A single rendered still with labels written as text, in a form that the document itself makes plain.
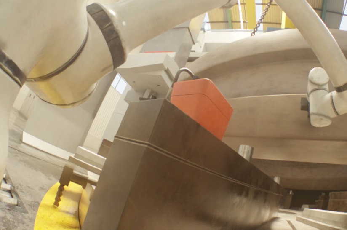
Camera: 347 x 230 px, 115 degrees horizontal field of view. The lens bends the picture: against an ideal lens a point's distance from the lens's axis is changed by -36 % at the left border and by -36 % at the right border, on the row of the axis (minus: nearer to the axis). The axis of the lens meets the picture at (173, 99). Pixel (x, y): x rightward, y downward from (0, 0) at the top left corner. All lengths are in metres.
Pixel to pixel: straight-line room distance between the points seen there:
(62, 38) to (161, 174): 0.29
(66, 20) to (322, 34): 0.58
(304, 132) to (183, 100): 0.71
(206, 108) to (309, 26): 0.39
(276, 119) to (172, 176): 0.76
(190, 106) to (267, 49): 1.02
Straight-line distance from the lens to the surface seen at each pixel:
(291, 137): 0.99
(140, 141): 0.34
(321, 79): 0.72
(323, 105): 0.67
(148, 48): 4.52
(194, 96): 0.47
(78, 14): 0.23
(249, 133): 1.03
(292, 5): 0.57
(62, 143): 3.60
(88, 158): 1.59
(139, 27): 0.36
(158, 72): 3.43
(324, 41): 0.57
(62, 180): 1.25
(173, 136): 0.36
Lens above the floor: 0.55
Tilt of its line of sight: 23 degrees up
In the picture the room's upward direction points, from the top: 20 degrees clockwise
